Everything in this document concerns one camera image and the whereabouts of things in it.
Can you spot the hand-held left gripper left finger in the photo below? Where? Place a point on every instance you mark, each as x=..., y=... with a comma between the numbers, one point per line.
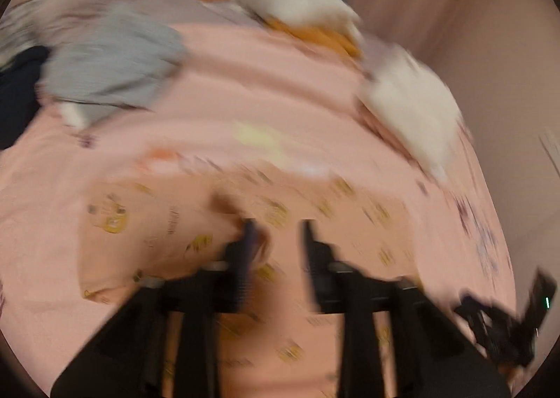
x=247, y=249

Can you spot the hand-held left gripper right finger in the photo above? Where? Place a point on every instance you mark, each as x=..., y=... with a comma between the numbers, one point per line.
x=311, y=249

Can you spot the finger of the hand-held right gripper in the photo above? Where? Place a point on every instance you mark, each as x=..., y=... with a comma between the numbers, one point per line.
x=474, y=315

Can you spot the pink cartoon print garment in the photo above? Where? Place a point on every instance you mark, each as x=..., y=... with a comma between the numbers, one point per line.
x=175, y=214

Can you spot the pink bed sheet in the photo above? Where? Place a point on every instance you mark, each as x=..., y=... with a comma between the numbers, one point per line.
x=262, y=87

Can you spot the white fluffy cloth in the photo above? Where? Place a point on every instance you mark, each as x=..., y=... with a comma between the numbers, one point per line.
x=411, y=109

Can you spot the grey garment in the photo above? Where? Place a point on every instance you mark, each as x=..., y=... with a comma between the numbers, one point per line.
x=113, y=61

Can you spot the white orange fleece blanket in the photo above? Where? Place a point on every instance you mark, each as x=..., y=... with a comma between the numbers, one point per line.
x=288, y=4

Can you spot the dark navy cloth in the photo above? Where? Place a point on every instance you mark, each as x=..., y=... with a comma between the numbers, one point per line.
x=17, y=96

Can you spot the plaid cloth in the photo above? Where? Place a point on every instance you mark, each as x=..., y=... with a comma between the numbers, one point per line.
x=26, y=19

